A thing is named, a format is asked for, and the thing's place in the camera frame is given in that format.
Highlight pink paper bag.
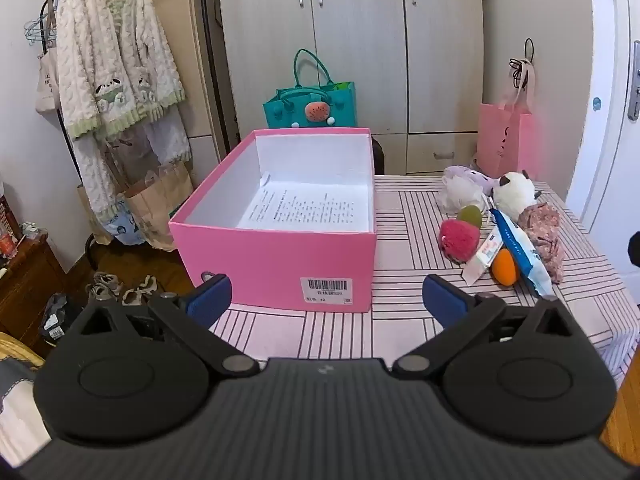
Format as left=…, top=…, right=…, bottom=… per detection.
left=475, top=57, right=538, bottom=181

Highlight white bath pouf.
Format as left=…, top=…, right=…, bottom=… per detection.
left=435, top=176, right=488, bottom=213

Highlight black cord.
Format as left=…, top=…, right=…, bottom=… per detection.
left=509, top=37, right=537, bottom=92

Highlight white blue printed bag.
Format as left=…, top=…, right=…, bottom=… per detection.
left=77, top=182, right=147, bottom=247

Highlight floral pink cloth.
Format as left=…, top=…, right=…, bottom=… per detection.
left=517, top=203, right=566, bottom=283

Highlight fluffy white pajama jacket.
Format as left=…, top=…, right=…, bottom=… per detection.
left=52, top=0, right=187, bottom=142

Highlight black metal clothes rack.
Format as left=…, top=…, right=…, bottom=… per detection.
left=39, top=0, right=231, bottom=273

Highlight black plastic bag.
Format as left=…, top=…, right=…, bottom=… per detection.
left=40, top=292, right=83, bottom=343

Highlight brown paper bag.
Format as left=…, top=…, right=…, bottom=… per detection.
left=122, top=160, right=196, bottom=253

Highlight beige wardrobe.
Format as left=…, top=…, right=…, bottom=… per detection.
left=215, top=0, right=486, bottom=176

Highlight teal felt handbag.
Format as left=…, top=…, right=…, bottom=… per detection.
left=263, top=49, right=358, bottom=130

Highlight blue wet wipes pack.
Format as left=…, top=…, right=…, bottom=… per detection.
left=487, top=207, right=555, bottom=298

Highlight striped pink tablecloth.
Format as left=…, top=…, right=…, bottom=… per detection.
left=207, top=175, right=640, bottom=376

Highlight silver door handle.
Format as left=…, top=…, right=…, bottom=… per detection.
left=627, top=40, right=640, bottom=122

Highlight green egg sponge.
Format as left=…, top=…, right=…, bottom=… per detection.
left=455, top=205, right=482, bottom=231

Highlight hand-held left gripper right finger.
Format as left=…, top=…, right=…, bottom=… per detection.
left=392, top=274, right=576, bottom=381

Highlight red white box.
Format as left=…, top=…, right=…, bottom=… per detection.
left=0, top=182, right=23, bottom=261

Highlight white door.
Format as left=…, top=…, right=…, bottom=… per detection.
left=565, top=0, right=640, bottom=256

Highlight fluffy white pajama pants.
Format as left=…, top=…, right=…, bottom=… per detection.
left=72, top=110, right=193, bottom=226

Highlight brown wooden cabinet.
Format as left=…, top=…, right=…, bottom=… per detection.
left=0, top=232, right=68, bottom=341

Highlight orange egg sponge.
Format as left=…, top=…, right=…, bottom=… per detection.
left=490, top=249, right=518, bottom=287

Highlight beige canvas tote bag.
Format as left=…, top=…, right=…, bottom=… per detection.
left=35, top=10, right=63, bottom=117

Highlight purple plush toy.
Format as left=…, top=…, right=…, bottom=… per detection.
left=442, top=165, right=496, bottom=196

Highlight grey white bedding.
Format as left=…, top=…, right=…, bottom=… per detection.
left=0, top=332, right=51, bottom=468

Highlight small white packet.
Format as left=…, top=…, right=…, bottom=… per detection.
left=461, top=236, right=503, bottom=286

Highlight pink cardboard box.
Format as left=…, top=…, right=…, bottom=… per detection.
left=168, top=127, right=377, bottom=313

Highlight white brown plush cat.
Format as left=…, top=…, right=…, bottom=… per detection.
left=492, top=171, right=543, bottom=221

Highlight grey wire hangers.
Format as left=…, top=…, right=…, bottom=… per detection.
left=23, top=14, right=52, bottom=47

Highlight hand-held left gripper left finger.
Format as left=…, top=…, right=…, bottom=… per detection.
left=75, top=272, right=261, bottom=378

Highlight printed paper sheet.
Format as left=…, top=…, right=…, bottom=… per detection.
left=235, top=187, right=368, bottom=233

